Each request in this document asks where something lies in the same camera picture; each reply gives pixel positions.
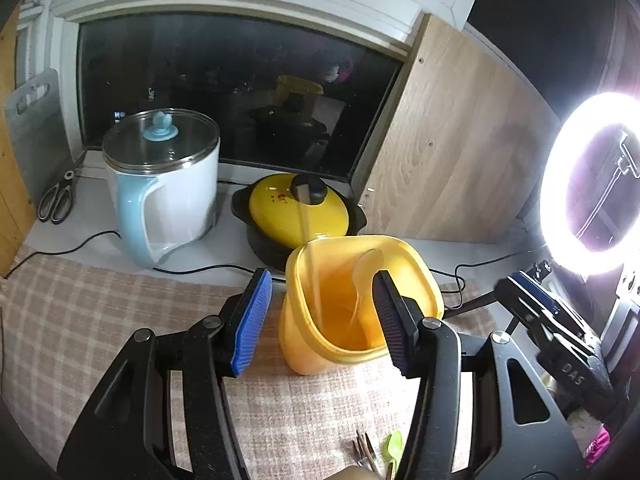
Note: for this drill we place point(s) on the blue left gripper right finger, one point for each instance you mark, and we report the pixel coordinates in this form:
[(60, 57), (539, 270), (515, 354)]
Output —
[(398, 317)]

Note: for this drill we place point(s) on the yellow plastic utensil bin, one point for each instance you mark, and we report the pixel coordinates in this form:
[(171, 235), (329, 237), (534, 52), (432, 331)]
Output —
[(328, 318)]

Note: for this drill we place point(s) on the yellow lidded black pot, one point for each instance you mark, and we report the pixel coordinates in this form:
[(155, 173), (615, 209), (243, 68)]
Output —
[(282, 211)]

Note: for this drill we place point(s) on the light oak wood panel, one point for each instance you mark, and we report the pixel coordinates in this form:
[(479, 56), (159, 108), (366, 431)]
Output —
[(464, 144)]

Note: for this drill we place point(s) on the white ring light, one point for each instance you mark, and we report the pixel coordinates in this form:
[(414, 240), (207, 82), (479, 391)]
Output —
[(560, 187)]

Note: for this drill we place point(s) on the grey plastic cutting board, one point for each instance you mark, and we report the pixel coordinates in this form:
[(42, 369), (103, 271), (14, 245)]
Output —
[(37, 132)]

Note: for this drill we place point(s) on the green plastic spoon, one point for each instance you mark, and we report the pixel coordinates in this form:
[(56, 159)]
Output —
[(393, 449)]

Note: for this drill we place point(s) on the phone holder clamp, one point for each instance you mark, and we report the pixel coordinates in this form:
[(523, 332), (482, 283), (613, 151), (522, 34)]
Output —
[(608, 199)]

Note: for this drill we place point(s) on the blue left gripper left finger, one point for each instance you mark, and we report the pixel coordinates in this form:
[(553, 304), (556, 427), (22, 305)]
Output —
[(248, 318)]

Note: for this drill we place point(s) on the metal fork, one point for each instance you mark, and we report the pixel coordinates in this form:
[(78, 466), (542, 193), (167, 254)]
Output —
[(363, 452)]

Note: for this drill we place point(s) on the white blue electric kettle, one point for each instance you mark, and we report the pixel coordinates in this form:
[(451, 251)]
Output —
[(162, 169)]

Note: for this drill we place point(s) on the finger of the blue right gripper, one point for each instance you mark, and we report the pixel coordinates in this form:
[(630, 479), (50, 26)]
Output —
[(535, 290)]

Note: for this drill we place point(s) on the black handled scissors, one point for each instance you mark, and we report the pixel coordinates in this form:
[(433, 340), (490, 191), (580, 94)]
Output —
[(57, 202)]

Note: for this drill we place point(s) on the orange pine wood board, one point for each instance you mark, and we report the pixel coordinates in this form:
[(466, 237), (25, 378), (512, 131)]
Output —
[(17, 213)]

